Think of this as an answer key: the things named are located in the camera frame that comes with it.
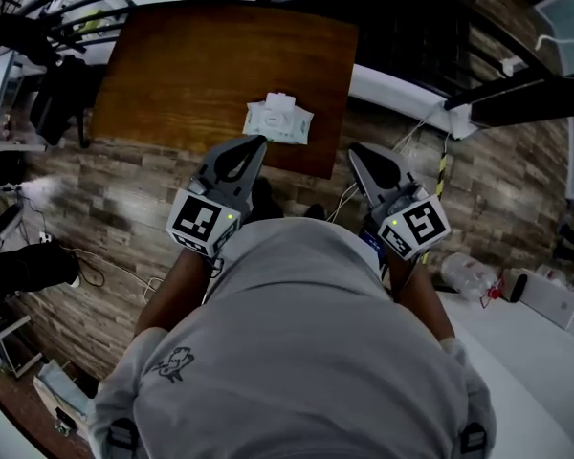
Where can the person's black shoe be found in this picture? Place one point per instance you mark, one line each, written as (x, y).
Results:
(265, 201)
(315, 212)

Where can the black office chair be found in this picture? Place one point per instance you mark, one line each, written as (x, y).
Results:
(57, 103)

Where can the white floor ledge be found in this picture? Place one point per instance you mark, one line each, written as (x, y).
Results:
(402, 89)

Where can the white power strip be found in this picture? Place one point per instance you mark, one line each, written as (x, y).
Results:
(46, 237)

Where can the black bag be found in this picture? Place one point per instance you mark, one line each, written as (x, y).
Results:
(0, 168)

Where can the person's light t-shirt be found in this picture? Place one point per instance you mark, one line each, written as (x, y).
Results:
(292, 352)

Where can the cluttered brown wooden desk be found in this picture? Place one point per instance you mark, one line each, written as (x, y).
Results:
(9, 399)

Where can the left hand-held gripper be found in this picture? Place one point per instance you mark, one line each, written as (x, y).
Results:
(196, 218)

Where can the person's black right shoe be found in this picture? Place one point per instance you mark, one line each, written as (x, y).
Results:
(315, 212)

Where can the person's right forearm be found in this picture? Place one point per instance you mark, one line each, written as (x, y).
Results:
(421, 299)

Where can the large white table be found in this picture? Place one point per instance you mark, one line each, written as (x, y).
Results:
(521, 390)

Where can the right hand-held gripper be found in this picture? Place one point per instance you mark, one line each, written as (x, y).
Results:
(421, 223)

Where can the yellow black hazard strip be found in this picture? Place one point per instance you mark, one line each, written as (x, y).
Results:
(441, 175)

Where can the blue cloth bag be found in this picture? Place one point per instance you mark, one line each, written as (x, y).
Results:
(59, 390)

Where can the person's left forearm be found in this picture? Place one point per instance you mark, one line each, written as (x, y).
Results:
(172, 294)

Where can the clear plastic water jug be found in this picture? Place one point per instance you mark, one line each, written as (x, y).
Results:
(466, 273)

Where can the white lidded wet wipe pack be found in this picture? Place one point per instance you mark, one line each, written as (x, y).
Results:
(277, 122)

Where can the brown wooden table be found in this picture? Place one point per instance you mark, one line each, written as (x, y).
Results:
(196, 65)

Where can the person's black left shoe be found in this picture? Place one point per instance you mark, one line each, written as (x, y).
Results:
(265, 201)

